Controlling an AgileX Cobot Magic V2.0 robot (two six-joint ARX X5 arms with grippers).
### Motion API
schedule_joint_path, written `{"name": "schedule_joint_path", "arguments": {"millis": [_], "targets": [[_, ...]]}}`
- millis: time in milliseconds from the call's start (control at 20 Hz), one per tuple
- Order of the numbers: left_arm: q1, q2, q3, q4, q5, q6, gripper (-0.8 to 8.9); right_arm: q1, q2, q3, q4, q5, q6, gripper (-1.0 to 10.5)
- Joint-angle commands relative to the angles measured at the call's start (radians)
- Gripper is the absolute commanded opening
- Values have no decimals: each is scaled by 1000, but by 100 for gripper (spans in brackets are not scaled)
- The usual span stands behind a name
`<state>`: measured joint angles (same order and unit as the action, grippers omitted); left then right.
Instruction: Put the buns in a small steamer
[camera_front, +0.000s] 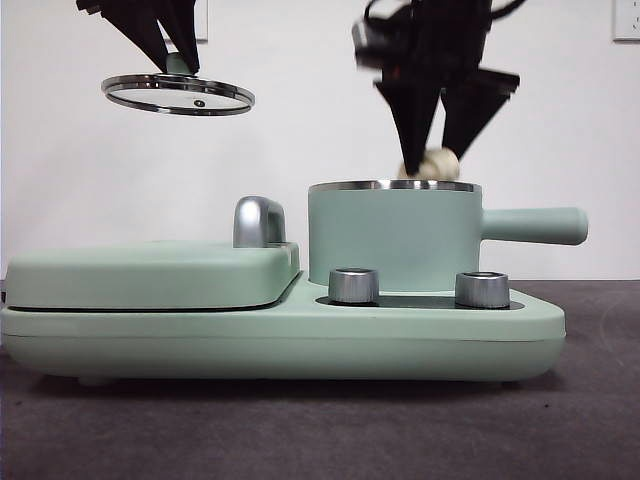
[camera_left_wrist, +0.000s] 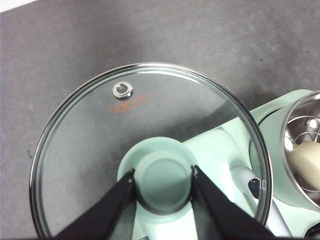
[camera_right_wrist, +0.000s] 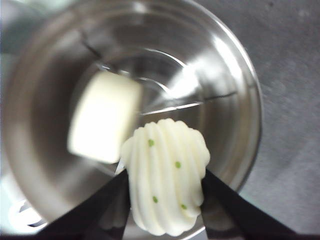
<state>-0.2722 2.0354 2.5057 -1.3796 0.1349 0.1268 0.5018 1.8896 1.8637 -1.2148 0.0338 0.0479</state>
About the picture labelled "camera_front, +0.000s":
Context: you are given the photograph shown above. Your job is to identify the glass pot lid green knob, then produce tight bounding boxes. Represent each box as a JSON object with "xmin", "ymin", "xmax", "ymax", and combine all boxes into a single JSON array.
[{"xmin": 101, "ymin": 52, "xmax": 257, "ymax": 118}]

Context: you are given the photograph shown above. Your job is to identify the round pleated bun green dots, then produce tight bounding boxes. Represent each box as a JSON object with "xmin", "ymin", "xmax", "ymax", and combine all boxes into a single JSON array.
[{"xmin": 397, "ymin": 147, "xmax": 461, "ymax": 182}]

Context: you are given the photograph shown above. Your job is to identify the silver control knob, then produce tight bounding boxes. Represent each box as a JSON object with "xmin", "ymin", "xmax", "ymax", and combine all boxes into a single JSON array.
[
  {"xmin": 454, "ymin": 270, "xmax": 510, "ymax": 308},
  {"xmin": 327, "ymin": 268, "xmax": 380, "ymax": 305}
]

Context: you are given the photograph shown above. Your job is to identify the green breakfast machine base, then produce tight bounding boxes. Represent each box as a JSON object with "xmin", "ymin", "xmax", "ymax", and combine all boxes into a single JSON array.
[{"xmin": 0, "ymin": 287, "xmax": 567, "ymax": 389}]

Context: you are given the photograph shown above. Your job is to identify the white wall socket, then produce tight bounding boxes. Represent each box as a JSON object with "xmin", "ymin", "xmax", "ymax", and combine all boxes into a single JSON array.
[
  {"xmin": 613, "ymin": 0, "xmax": 640, "ymax": 42},
  {"xmin": 193, "ymin": 0, "xmax": 209, "ymax": 42}
]

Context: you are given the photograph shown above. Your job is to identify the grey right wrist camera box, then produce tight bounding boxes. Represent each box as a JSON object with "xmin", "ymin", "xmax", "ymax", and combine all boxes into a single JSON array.
[{"xmin": 350, "ymin": 19, "xmax": 387, "ymax": 69}]

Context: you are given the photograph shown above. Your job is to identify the green pot with handle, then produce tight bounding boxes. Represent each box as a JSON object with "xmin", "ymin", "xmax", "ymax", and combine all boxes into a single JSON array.
[{"xmin": 305, "ymin": 178, "xmax": 589, "ymax": 296}]

